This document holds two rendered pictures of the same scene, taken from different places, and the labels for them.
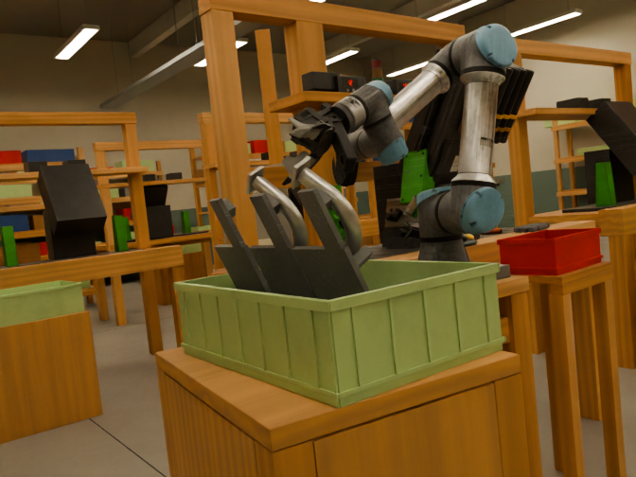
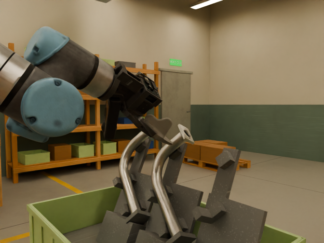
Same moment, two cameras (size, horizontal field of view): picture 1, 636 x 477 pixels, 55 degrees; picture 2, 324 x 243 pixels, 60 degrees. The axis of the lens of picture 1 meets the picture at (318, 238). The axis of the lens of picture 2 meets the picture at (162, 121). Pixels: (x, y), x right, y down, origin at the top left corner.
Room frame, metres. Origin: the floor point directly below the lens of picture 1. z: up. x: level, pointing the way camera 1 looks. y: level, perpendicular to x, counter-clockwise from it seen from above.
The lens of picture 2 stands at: (1.99, -0.01, 1.25)
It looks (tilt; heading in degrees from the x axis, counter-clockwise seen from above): 3 degrees down; 176
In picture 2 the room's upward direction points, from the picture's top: straight up
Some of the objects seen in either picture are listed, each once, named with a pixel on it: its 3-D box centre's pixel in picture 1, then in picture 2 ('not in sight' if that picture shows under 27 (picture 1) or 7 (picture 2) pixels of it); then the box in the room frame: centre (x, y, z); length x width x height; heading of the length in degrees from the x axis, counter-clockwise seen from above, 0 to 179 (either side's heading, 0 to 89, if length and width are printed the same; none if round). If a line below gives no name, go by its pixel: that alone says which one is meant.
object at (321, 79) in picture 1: (321, 82); not in sight; (2.50, -0.08, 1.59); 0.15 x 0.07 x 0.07; 129
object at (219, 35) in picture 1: (364, 140); not in sight; (2.75, -0.26, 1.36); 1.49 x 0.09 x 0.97; 129
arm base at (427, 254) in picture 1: (442, 252); not in sight; (1.70, -0.34, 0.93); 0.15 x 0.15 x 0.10
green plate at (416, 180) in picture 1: (418, 176); not in sight; (2.42, -0.43, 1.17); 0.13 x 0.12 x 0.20; 129
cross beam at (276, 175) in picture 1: (357, 171); not in sight; (2.80, -0.21, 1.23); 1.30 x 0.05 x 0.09; 129
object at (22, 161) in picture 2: not in sight; (92, 111); (-3.62, -0.94, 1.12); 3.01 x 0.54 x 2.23; 126
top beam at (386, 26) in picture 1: (353, 21); not in sight; (2.75, -0.26, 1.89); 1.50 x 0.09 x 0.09; 129
